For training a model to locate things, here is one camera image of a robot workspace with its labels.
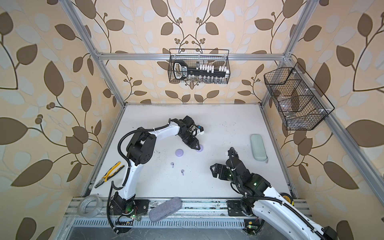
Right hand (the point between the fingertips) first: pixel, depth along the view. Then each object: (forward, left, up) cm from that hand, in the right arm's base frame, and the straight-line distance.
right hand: (217, 170), depth 77 cm
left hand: (+19, +9, -7) cm, 22 cm away
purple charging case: (+17, +7, -8) cm, 21 cm away
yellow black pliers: (+5, +61, -10) cm, 62 cm away
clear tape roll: (-12, +67, -11) cm, 69 cm away
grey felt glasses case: (-16, +26, -5) cm, 31 cm away
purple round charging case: (+16, +22, -9) cm, 28 cm away
